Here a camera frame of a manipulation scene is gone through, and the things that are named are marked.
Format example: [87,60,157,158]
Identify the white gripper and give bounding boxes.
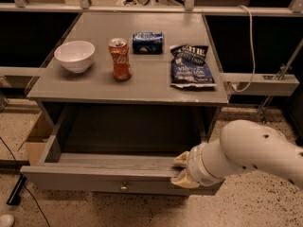
[170,143,223,189]

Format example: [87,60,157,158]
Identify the grey top drawer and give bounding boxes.
[21,104,221,196]

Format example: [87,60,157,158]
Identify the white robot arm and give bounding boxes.
[170,120,303,189]

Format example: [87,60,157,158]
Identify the grey drawer cabinet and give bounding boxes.
[28,12,227,155]

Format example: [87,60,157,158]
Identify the blue chip bag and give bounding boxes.
[170,44,216,88]

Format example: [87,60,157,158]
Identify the blue soda can lying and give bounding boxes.
[132,32,164,54]

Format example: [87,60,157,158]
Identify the red cola can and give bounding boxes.
[108,38,132,81]

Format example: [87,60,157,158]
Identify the cardboard box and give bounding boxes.
[20,113,52,166]

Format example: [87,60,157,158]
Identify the white bowl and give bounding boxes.
[54,41,95,73]

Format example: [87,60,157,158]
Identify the black floor bar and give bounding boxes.
[7,175,27,206]

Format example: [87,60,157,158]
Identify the white shoe tip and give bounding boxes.
[0,214,15,227]

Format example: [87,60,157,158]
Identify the white cable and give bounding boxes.
[231,4,257,94]

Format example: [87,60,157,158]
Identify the black floor cable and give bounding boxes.
[0,136,51,227]

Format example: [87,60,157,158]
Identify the metal railing frame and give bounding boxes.
[0,0,303,16]

